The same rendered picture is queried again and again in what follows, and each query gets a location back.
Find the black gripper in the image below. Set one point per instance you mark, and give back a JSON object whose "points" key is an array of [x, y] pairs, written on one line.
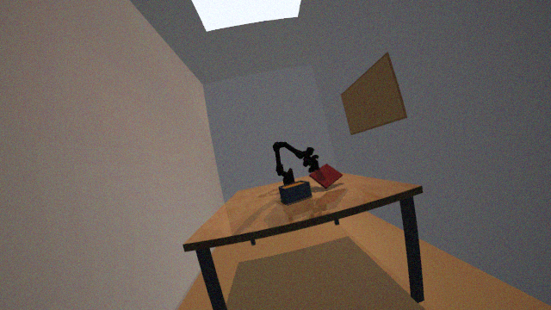
{"points": [[313, 162]]}

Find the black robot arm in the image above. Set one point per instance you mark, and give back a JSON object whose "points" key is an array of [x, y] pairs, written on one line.
{"points": [[299, 154]]}

